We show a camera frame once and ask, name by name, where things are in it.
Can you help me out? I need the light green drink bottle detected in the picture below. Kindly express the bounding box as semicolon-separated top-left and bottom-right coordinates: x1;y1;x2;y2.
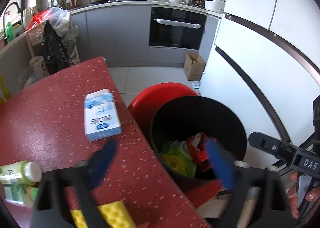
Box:
1;161;42;186

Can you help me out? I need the yellow sponge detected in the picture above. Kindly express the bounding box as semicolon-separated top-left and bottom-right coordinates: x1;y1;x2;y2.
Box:
70;201;137;228

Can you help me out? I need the white blue carton box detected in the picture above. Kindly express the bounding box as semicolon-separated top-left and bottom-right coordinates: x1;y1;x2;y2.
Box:
84;89;121;141

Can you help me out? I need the green-capped white juice bottle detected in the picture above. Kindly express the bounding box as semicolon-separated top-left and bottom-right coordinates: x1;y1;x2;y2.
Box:
3;184;39;208

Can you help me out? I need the red plastic bag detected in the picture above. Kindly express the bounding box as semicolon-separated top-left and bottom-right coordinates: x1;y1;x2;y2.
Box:
187;133;210;172

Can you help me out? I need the green plastic wrapper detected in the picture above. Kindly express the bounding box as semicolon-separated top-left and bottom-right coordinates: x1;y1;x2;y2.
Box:
160;141;196;178

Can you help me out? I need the black trash bin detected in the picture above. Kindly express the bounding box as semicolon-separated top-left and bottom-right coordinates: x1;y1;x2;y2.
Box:
150;96;247;184

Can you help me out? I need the black kitchen faucet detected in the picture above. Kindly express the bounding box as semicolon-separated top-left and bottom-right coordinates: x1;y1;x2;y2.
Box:
1;2;24;43

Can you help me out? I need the person's right hand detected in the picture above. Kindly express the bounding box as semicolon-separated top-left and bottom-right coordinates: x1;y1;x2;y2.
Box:
286;170;320;219

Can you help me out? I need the white refrigerator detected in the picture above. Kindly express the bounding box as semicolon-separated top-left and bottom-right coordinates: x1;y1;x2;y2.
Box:
197;0;320;169

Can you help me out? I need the cardboard box on floor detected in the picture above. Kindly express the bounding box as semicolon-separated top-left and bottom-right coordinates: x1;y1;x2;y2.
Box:
183;52;206;81

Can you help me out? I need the red stool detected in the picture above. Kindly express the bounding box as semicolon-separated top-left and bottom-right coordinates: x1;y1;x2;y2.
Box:
129;82;221;208

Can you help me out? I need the black plastic bag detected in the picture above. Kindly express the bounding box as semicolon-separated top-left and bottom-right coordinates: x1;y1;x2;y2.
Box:
42;21;71;75

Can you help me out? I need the white rice cooker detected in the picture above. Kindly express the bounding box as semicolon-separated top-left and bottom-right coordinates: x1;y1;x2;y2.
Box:
204;0;225;13

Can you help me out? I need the black built-in oven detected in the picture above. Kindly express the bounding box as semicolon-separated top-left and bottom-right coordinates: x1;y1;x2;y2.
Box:
149;7;207;50

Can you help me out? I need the beige perforated storage basket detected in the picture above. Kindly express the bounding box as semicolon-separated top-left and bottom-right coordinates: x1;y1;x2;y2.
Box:
25;22;44;57

